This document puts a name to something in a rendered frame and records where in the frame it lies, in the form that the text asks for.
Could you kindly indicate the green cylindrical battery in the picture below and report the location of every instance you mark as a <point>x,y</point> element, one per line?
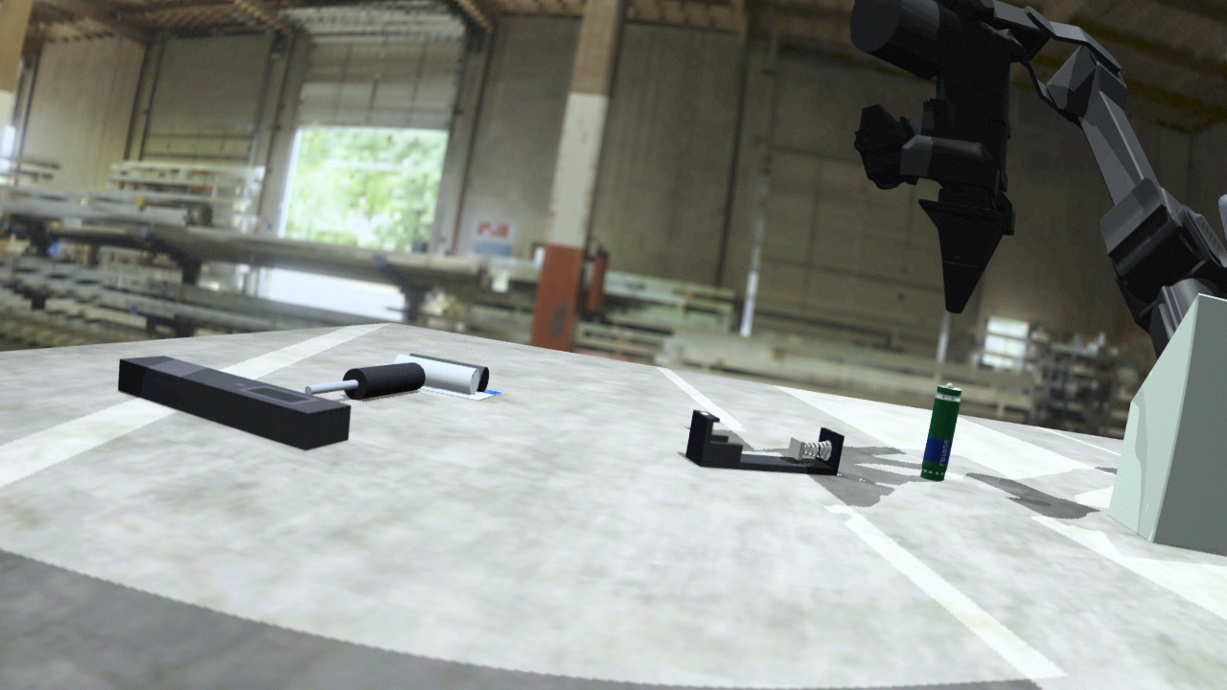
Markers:
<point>941,432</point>

